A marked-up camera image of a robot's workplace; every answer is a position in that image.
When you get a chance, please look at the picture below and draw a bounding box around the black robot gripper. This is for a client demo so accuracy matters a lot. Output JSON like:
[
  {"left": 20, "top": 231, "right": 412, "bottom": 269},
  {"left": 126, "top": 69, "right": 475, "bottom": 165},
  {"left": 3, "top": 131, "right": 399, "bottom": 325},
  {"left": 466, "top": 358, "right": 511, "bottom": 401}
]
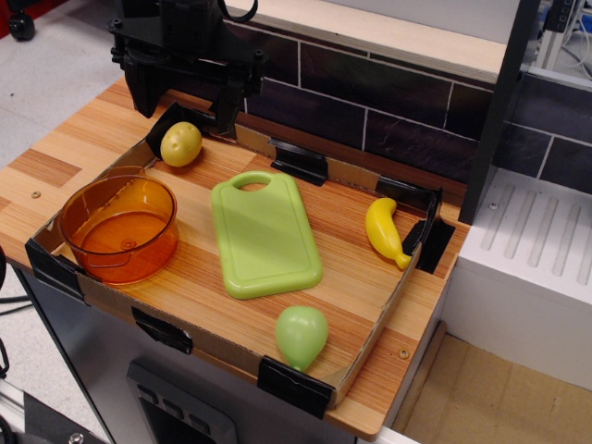
[{"left": 108, "top": 1, "right": 268, "bottom": 135}]

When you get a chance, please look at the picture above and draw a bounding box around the yellow toy banana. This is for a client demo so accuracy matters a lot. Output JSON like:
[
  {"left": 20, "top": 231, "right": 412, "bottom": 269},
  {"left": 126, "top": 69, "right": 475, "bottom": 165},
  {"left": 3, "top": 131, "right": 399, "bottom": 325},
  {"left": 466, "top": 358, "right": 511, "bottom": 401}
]
[{"left": 365, "top": 197, "right": 412, "bottom": 270}]

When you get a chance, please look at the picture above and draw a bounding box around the orange transparent plastic pot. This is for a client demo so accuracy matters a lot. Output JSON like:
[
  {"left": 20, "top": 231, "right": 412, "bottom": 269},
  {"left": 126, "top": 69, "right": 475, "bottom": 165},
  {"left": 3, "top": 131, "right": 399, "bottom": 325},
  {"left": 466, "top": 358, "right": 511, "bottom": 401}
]
[{"left": 59, "top": 166, "right": 179, "bottom": 285}]

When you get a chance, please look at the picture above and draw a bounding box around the yellow toy potato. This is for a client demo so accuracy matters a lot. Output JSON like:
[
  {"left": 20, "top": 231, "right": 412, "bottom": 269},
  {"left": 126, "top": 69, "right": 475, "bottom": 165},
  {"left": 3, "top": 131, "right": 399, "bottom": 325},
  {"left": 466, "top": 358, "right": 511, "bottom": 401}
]
[{"left": 160, "top": 121, "right": 203, "bottom": 167}]

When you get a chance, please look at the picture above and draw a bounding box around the green plastic cutting board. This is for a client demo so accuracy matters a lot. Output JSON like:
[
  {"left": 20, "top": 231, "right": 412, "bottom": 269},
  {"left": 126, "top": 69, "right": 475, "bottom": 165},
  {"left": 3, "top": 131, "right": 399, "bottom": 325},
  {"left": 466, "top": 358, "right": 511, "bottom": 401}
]
[{"left": 211, "top": 171, "right": 323, "bottom": 300}]

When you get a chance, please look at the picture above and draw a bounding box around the green toy pear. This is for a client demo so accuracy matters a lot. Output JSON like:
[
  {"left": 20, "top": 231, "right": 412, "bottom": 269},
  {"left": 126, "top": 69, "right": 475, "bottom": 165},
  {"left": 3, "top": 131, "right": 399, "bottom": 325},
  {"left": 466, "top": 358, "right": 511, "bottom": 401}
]
[{"left": 276, "top": 306, "right": 329, "bottom": 371}]

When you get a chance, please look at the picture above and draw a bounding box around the grey toy oven front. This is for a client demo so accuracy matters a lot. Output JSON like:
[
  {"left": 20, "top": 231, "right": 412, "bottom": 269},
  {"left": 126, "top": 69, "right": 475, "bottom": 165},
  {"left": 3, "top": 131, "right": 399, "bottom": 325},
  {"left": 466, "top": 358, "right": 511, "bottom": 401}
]
[{"left": 127, "top": 363, "right": 239, "bottom": 443}]

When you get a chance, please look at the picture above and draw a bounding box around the white toy sink drainboard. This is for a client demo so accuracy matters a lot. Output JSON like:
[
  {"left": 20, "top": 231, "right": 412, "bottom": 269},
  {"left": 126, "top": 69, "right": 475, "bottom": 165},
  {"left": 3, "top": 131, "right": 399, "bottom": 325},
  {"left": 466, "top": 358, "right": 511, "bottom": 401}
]
[{"left": 441, "top": 169, "right": 591, "bottom": 389}]

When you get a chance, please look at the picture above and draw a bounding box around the dark grey vertical post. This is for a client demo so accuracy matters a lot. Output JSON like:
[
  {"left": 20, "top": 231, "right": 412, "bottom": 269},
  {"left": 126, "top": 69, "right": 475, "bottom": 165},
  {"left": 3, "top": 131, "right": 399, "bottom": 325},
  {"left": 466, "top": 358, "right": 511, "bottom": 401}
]
[{"left": 459, "top": 0, "right": 540, "bottom": 225}]

